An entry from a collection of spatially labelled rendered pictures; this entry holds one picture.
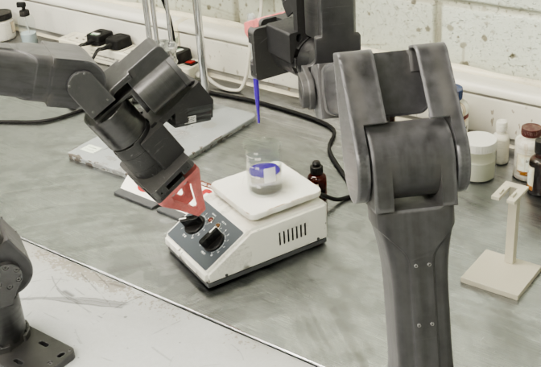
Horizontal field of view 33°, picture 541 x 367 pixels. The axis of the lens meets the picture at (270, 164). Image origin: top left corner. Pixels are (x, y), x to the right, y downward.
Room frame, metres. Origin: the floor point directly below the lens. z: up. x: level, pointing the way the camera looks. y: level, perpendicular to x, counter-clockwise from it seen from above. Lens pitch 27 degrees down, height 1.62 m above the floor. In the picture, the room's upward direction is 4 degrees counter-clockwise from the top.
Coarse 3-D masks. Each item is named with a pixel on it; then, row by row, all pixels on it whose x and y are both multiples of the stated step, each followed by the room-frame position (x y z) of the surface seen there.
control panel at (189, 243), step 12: (204, 216) 1.12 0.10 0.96; (216, 216) 1.11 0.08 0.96; (180, 228) 1.12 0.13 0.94; (204, 228) 1.10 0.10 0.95; (228, 228) 1.08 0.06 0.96; (180, 240) 1.10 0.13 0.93; (192, 240) 1.09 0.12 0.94; (228, 240) 1.06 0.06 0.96; (192, 252) 1.07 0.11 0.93; (204, 252) 1.06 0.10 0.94; (216, 252) 1.05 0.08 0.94; (204, 264) 1.04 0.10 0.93
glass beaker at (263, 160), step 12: (252, 144) 1.15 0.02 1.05; (264, 144) 1.16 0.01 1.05; (276, 144) 1.15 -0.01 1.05; (252, 156) 1.11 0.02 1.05; (264, 156) 1.11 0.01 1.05; (276, 156) 1.12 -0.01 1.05; (252, 168) 1.11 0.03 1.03; (264, 168) 1.11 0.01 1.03; (276, 168) 1.11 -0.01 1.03; (252, 180) 1.11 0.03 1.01; (264, 180) 1.11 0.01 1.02; (276, 180) 1.11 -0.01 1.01; (252, 192) 1.12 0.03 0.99; (264, 192) 1.11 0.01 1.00; (276, 192) 1.11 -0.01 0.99
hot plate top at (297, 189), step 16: (240, 176) 1.18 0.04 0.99; (288, 176) 1.17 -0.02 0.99; (224, 192) 1.13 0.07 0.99; (240, 192) 1.13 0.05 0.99; (288, 192) 1.12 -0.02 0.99; (304, 192) 1.12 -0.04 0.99; (320, 192) 1.12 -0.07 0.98; (240, 208) 1.08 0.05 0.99; (256, 208) 1.08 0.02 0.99; (272, 208) 1.08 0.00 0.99
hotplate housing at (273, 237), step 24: (240, 216) 1.09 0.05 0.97; (264, 216) 1.09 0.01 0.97; (288, 216) 1.09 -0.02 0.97; (312, 216) 1.10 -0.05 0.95; (168, 240) 1.12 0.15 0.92; (240, 240) 1.05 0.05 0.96; (264, 240) 1.06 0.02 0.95; (288, 240) 1.08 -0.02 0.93; (312, 240) 1.10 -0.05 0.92; (192, 264) 1.05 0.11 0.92; (216, 264) 1.03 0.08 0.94; (240, 264) 1.04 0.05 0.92; (264, 264) 1.07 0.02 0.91
